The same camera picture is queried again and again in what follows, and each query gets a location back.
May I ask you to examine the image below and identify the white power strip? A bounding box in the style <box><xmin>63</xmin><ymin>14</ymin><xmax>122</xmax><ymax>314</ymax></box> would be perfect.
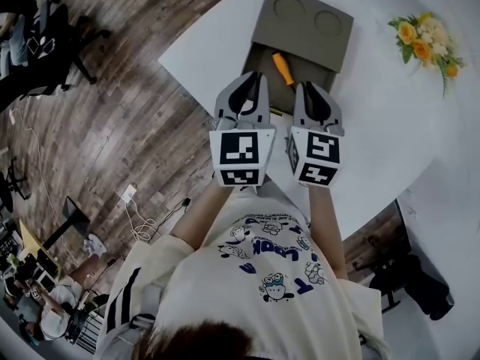
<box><xmin>121</xmin><ymin>182</ymin><xmax>138</xmax><ymax>204</ymax></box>

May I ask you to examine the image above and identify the person's cream printed shirt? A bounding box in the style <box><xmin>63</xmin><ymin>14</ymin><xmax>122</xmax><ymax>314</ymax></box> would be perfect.
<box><xmin>94</xmin><ymin>180</ymin><xmax>388</xmax><ymax>360</ymax></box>

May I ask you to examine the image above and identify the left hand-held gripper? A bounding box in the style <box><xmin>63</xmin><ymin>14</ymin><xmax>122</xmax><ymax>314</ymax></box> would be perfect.
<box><xmin>208</xmin><ymin>71</ymin><xmax>278</xmax><ymax>192</ymax></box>

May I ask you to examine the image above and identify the yellow artificial flower bouquet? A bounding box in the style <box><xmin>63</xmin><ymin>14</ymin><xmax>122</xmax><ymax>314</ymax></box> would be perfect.
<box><xmin>386</xmin><ymin>11</ymin><xmax>466</xmax><ymax>99</ymax></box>

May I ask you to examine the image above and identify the grey cardboard container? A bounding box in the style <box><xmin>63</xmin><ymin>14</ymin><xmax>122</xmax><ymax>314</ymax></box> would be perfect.
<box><xmin>240</xmin><ymin>0</ymin><xmax>355</xmax><ymax>116</ymax></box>

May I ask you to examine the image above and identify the white cable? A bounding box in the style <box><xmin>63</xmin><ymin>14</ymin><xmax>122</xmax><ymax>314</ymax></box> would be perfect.
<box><xmin>125</xmin><ymin>199</ymin><xmax>158</xmax><ymax>244</ymax></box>
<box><xmin>8</xmin><ymin>107</ymin><xmax>63</xmax><ymax>239</ymax></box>

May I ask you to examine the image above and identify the yellow side table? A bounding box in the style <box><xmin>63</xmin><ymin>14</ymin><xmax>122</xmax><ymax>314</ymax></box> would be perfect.
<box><xmin>17</xmin><ymin>218</ymin><xmax>63</xmax><ymax>281</ymax></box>

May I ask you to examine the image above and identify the person's right forearm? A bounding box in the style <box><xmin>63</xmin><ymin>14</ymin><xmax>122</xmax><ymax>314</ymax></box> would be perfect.
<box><xmin>306</xmin><ymin>183</ymin><xmax>350</xmax><ymax>281</ymax></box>

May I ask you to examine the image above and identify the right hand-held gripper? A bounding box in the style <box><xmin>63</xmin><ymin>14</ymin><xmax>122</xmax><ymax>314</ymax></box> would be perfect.
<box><xmin>286</xmin><ymin>81</ymin><xmax>347</xmax><ymax>190</ymax></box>

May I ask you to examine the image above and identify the black table stand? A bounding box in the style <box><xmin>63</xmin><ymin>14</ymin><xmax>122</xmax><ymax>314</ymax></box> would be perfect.
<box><xmin>40</xmin><ymin>196</ymin><xmax>92</xmax><ymax>251</ymax></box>

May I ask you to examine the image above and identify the orange handle screwdriver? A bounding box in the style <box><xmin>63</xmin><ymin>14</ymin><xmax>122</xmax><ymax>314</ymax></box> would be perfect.
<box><xmin>271</xmin><ymin>51</ymin><xmax>298</xmax><ymax>88</ymax></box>

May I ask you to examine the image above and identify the black office chair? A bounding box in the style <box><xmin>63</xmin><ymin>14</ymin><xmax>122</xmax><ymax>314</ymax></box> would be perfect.
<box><xmin>368</xmin><ymin>252</ymin><xmax>455</xmax><ymax>321</ymax></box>
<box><xmin>0</xmin><ymin>0</ymin><xmax>113</xmax><ymax>113</ymax></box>

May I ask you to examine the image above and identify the black chair base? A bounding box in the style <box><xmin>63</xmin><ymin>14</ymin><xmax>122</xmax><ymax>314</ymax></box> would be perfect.
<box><xmin>0</xmin><ymin>157</ymin><xmax>32</xmax><ymax>212</ymax></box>

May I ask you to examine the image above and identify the grey shoulder strap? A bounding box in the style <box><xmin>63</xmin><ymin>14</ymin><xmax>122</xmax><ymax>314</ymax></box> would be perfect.
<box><xmin>126</xmin><ymin>283</ymin><xmax>163</xmax><ymax>330</ymax></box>

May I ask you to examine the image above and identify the person's left forearm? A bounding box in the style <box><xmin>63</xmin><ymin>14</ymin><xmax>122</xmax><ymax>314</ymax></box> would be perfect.
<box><xmin>169</xmin><ymin>177</ymin><xmax>234</xmax><ymax>248</ymax></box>

